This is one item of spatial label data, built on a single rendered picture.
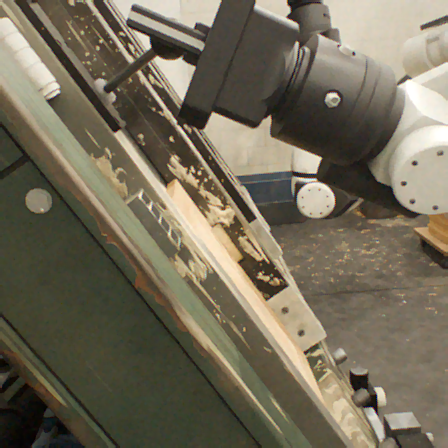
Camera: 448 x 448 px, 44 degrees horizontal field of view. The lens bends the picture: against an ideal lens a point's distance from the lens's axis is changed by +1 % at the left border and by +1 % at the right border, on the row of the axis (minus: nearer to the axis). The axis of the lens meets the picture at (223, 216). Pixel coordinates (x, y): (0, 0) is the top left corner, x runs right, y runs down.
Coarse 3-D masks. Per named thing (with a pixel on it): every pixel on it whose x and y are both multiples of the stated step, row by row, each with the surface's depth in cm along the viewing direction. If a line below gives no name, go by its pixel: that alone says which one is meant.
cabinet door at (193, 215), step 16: (176, 192) 85; (192, 208) 90; (192, 224) 80; (208, 224) 96; (208, 240) 86; (224, 256) 91; (240, 272) 94; (240, 288) 86; (256, 288) 100; (256, 304) 90; (272, 320) 95; (288, 336) 99; (288, 352) 89; (304, 368) 92
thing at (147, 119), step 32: (64, 0) 87; (64, 32) 88; (96, 32) 88; (96, 64) 89; (128, 64) 90; (128, 96) 91; (128, 128) 92; (160, 128) 92; (160, 160) 94; (192, 160) 94; (192, 192) 95; (224, 192) 96; (224, 224) 97; (256, 256) 99; (288, 288) 101; (288, 320) 102
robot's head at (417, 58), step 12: (420, 36) 87; (432, 36) 85; (444, 36) 84; (408, 48) 88; (420, 48) 86; (432, 48) 85; (444, 48) 83; (408, 60) 88; (420, 60) 87; (432, 60) 86; (444, 60) 85; (408, 72) 90; (420, 72) 88
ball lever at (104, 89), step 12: (156, 48) 51; (168, 48) 51; (144, 60) 54; (168, 60) 52; (120, 72) 56; (132, 72) 55; (96, 84) 57; (108, 84) 57; (120, 84) 56; (108, 96) 57
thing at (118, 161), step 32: (0, 0) 53; (32, 32) 54; (64, 96) 55; (96, 128) 56; (96, 160) 57; (128, 160) 57; (128, 192) 58; (160, 192) 60; (192, 256) 60; (192, 288) 61; (224, 288) 61; (224, 320) 62; (256, 320) 64; (256, 352) 64; (288, 384) 65; (320, 416) 66
